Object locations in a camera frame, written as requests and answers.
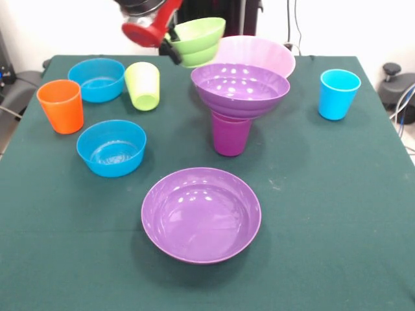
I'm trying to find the orange cup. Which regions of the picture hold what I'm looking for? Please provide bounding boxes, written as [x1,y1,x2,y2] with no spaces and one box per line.
[36,79,85,135]

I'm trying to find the large pink bowl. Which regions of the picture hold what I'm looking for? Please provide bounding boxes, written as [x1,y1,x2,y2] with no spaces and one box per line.
[213,35,296,79]

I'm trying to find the blue cup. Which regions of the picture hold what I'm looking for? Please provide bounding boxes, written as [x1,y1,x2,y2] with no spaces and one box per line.
[318,69,362,121]

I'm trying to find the green ribbed bowl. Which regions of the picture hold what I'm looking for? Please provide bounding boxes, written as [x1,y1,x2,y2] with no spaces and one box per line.
[164,17,227,69]

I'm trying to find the blue bowl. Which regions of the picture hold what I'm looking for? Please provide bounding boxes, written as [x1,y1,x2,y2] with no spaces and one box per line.
[67,58,126,104]
[76,119,147,178]

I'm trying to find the purple bowl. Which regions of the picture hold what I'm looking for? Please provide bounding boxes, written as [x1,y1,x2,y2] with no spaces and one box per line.
[190,63,291,121]
[141,167,263,265]

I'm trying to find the blue and grey cables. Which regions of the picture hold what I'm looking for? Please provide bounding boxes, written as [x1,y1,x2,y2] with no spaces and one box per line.
[388,82,415,153]

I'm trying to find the black knob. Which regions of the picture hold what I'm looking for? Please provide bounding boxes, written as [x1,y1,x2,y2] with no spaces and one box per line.
[381,62,403,86]

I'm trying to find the dark green tablecloth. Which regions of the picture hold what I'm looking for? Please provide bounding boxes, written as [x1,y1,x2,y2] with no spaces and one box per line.
[0,54,415,311]

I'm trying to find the black equipment box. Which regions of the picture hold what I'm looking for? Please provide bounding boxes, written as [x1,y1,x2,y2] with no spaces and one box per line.
[0,29,17,98]

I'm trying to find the purple cup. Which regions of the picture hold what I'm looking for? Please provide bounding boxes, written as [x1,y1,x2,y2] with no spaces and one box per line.
[212,111,253,158]

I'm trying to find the lime green cup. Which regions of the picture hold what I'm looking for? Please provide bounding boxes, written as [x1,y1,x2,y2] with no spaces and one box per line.
[124,62,161,112]

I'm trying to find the grey chair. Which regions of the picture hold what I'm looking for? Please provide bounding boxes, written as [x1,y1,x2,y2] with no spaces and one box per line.
[0,69,43,118]

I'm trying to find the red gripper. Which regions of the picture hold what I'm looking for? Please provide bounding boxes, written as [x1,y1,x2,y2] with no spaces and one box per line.
[121,0,184,66]

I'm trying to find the black wall cable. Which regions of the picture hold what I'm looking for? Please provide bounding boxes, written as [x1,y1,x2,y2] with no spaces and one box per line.
[283,0,303,56]

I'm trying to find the dark grey base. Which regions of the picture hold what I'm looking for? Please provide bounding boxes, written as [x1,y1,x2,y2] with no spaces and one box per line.
[378,73,415,113]

